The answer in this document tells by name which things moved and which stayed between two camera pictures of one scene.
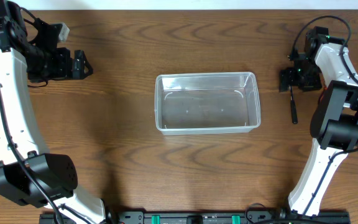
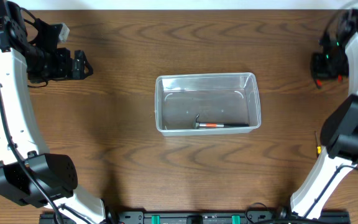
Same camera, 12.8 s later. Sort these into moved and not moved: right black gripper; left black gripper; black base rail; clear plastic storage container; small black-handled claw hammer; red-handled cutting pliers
Moved: small black-handled claw hammer; right black gripper; red-handled cutting pliers
Not moved: clear plastic storage container; left black gripper; black base rail
